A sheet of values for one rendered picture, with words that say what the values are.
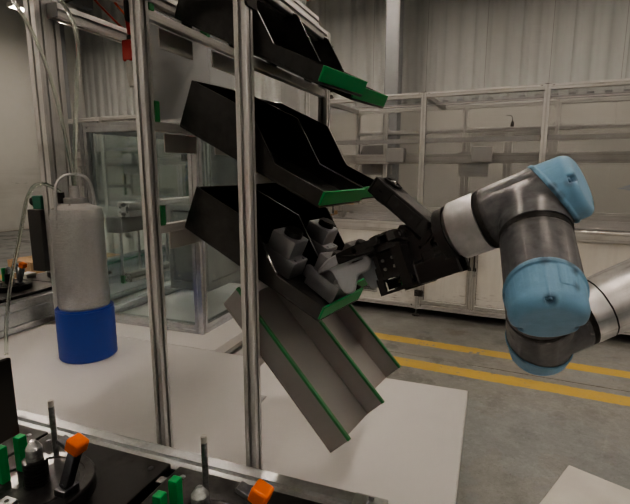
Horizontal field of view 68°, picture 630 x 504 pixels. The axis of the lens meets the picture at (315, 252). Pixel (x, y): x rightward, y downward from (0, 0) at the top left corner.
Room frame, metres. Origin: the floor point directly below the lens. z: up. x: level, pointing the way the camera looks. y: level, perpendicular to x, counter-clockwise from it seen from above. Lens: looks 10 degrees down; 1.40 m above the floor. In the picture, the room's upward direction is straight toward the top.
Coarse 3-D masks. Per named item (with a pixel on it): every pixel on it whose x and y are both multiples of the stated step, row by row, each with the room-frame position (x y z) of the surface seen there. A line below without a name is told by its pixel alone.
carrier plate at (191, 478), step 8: (176, 472) 0.61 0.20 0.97; (184, 472) 0.61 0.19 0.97; (192, 472) 0.61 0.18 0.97; (200, 472) 0.61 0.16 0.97; (184, 480) 0.59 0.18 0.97; (192, 480) 0.59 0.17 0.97; (200, 480) 0.59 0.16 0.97; (216, 480) 0.59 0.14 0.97; (224, 480) 0.59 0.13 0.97; (232, 480) 0.59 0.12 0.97; (160, 488) 0.57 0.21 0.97; (184, 488) 0.57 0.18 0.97; (192, 488) 0.57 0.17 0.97; (216, 488) 0.57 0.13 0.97; (224, 488) 0.57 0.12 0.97; (232, 488) 0.57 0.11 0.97; (168, 496) 0.56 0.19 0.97; (184, 496) 0.56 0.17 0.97; (240, 496) 0.56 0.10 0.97; (272, 496) 0.56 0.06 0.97; (280, 496) 0.56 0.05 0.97; (288, 496) 0.56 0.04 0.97
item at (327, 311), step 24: (216, 192) 0.79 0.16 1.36; (192, 216) 0.75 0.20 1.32; (216, 216) 0.73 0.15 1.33; (264, 216) 0.84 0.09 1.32; (288, 216) 0.81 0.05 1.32; (216, 240) 0.73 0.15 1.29; (264, 240) 0.82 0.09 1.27; (264, 264) 0.68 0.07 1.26; (312, 264) 0.79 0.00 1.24; (288, 288) 0.66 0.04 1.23; (360, 288) 0.73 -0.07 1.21; (312, 312) 0.64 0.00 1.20
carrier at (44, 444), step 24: (48, 408) 0.62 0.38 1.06; (0, 456) 0.55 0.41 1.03; (24, 456) 0.58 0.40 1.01; (48, 456) 0.61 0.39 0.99; (96, 456) 0.64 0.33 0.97; (120, 456) 0.64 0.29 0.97; (0, 480) 0.55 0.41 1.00; (24, 480) 0.55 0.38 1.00; (48, 480) 0.56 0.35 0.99; (96, 480) 0.58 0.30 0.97; (120, 480) 0.59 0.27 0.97; (144, 480) 0.59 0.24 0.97
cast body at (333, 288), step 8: (320, 256) 0.70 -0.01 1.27; (328, 256) 0.70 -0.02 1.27; (320, 264) 0.70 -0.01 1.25; (304, 272) 0.75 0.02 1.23; (312, 272) 0.71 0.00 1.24; (328, 272) 0.69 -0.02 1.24; (312, 280) 0.71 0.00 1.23; (320, 280) 0.70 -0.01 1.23; (328, 280) 0.69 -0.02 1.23; (336, 280) 0.69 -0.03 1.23; (312, 288) 0.71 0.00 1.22; (320, 288) 0.70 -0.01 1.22; (328, 288) 0.69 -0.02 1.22; (336, 288) 0.68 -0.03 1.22; (328, 296) 0.69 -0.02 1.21; (336, 296) 0.68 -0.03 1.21
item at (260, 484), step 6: (258, 480) 0.45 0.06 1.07; (240, 486) 0.45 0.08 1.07; (246, 486) 0.45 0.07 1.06; (258, 486) 0.44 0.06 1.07; (264, 486) 0.44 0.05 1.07; (270, 486) 0.44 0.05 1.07; (240, 492) 0.44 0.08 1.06; (246, 492) 0.44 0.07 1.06; (252, 492) 0.43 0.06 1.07; (258, 492) 0.43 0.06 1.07; (264, 492) 0.43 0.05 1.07; (270, 492) 0.44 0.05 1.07; (246, 498) 0.44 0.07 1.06; (252, 498) 0.43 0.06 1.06; (258, 498) 0.43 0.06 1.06; (264, 498) 0.43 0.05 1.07
